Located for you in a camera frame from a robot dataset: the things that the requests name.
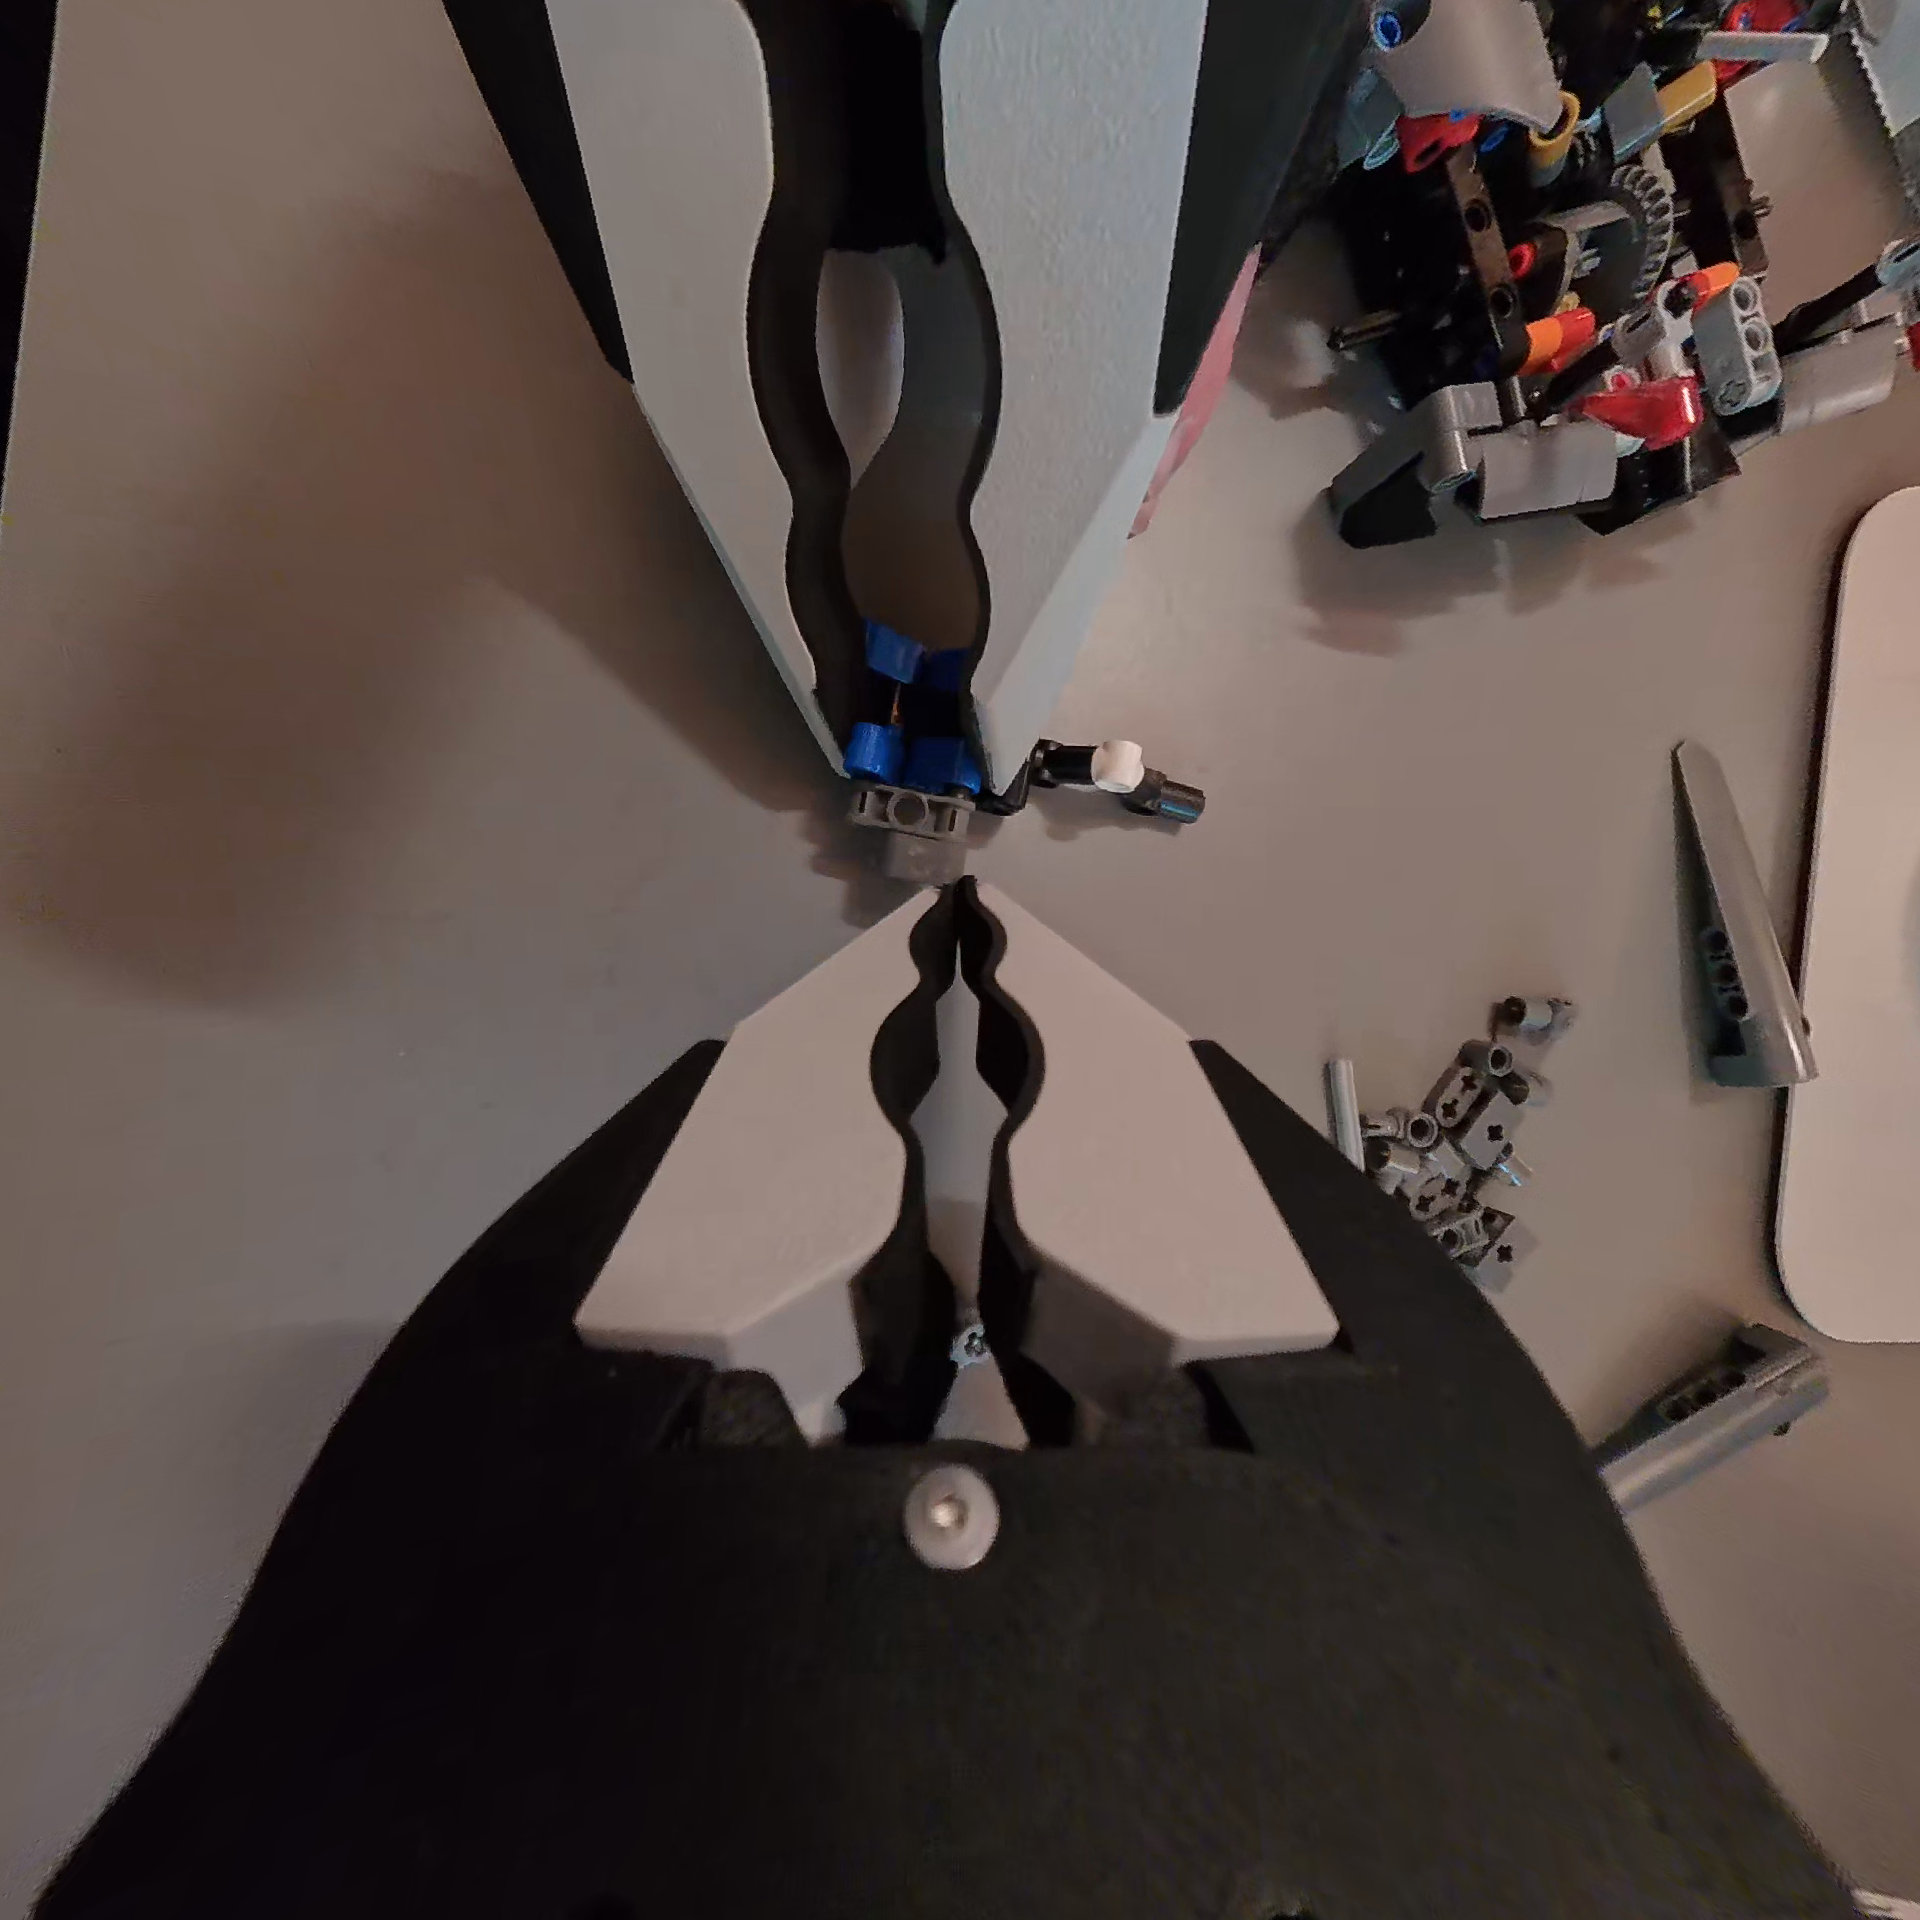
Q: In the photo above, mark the small grey lego connector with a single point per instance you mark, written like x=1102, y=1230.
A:
x=969, y=1342

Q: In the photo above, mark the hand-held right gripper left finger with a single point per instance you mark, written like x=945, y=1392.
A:
x=750, y=1201

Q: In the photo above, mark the white flat stand board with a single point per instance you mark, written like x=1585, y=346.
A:
x=1861, y=901

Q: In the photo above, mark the pile of grey lego connectors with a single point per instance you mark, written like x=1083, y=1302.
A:
x=1454, y=1170

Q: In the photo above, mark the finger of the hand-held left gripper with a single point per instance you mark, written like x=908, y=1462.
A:
x=675, y=225
x=1080, y=225

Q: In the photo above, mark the person's left hand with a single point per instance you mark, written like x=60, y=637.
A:
x=1201, y=390

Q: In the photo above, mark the blue black lego assembly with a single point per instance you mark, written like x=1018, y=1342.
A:
x=901, y=751

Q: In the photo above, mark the lego technic car chassis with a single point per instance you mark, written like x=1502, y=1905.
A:
x=1500, y=225

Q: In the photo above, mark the grey lego connector block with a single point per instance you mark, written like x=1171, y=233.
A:
x=914, y=848

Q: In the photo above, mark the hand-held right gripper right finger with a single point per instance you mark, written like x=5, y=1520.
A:
x=1171, y=1201

